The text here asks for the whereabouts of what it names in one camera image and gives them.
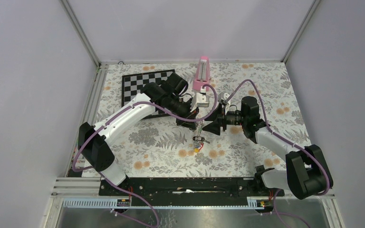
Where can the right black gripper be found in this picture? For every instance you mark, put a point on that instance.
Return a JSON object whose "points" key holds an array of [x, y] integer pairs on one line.
{"points": [[219, 120]]}

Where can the pink metronome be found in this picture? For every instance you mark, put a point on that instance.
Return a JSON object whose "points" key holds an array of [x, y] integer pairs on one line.
{"points": [[202, 75]]}

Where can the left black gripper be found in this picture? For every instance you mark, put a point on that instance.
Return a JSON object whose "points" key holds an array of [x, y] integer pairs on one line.
{"points": [[191, 125]]}

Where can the grey slotted cable duct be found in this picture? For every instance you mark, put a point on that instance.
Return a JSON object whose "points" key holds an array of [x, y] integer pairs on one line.
{"points": [[114, 203]]}

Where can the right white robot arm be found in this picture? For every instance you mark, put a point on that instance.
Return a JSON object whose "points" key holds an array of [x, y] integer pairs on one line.
{"points": [[306, 172]]}

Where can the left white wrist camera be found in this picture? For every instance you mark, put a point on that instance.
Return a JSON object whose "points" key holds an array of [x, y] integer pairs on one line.
{"points": [[200, 98]]}

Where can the floral table mat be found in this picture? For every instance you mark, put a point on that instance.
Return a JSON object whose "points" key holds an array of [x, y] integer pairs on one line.
{"points": [[159, 148]]}

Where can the black white chessboard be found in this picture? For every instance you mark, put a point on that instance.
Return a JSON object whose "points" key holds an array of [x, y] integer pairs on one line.
{"points": [[133, 83]]}

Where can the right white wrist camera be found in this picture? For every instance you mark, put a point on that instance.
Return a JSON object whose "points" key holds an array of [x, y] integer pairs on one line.
{"points": [[224, 99]]}

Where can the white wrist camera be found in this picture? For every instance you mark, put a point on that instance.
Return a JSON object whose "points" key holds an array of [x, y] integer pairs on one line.
{"points": [[200, 98], [224, 99]]}

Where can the keyring with coloured key tags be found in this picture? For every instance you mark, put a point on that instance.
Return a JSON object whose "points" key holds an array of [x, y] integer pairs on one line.
{"points": [[198, 140]]}

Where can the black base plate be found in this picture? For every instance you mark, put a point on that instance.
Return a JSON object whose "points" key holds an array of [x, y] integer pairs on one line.
{"points": [[202, 189]]}

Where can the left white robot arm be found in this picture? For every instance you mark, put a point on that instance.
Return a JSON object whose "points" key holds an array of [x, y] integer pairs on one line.
{"points": [[94, 141]]}

